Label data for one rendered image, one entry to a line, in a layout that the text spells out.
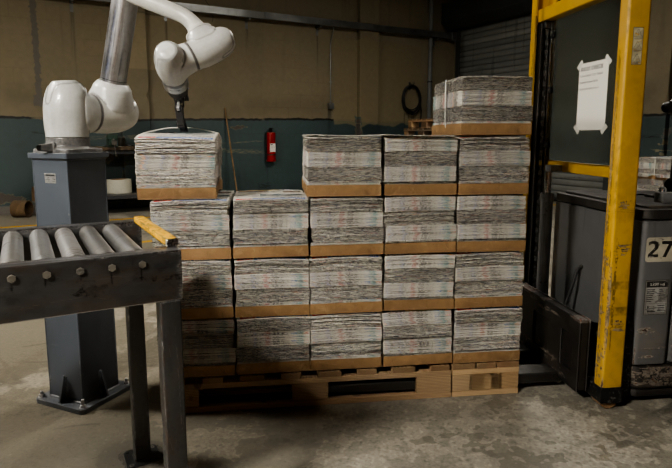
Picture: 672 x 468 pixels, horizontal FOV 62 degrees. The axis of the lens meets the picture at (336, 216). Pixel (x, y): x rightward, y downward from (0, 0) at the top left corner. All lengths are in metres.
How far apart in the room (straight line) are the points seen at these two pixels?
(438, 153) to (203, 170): 0.89
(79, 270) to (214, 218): 0.87
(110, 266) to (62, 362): 1.23
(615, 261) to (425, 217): 0.72
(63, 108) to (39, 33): 6.44
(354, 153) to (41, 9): 7.09
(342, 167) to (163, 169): 0.66
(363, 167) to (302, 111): 7.54
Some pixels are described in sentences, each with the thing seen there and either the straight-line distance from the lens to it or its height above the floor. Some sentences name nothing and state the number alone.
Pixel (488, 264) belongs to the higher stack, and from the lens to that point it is 2.33.
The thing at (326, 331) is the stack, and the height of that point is 0.31.
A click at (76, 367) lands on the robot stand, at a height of 0.17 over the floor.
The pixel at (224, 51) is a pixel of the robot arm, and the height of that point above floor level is 1.35.
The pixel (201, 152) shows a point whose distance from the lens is 2.10.
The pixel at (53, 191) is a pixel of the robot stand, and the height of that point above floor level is 0.86.
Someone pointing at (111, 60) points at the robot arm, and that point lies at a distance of 2.47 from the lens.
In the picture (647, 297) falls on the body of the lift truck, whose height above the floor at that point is 0.44.
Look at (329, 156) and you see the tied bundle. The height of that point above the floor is 0.99.
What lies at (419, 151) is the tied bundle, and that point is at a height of 1.00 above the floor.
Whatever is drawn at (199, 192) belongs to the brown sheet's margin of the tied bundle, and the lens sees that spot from 2.13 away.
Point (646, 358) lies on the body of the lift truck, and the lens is 2.60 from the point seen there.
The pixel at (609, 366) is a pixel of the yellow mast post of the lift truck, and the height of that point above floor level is 0.18.
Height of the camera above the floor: 1.07
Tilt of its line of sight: 8 degrees down
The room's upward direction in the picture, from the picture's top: straight up
